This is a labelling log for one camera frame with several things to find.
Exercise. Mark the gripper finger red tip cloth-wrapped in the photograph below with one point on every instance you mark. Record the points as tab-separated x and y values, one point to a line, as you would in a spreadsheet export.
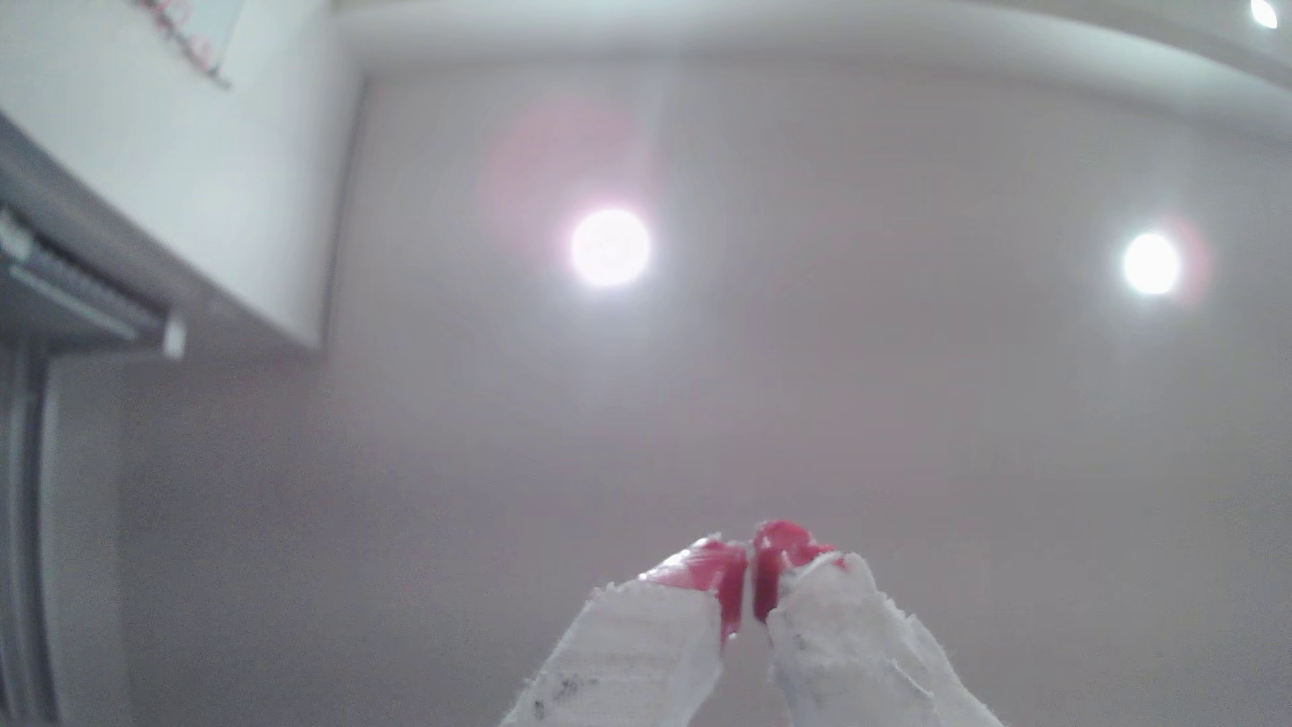
848	646
636	646

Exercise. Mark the round ceiling light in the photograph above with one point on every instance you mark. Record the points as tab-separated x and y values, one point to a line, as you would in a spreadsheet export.
1264	12
611	247
1151	265

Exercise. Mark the wall poster with red print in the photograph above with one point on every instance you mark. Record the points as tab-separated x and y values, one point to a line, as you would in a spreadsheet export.
197	25

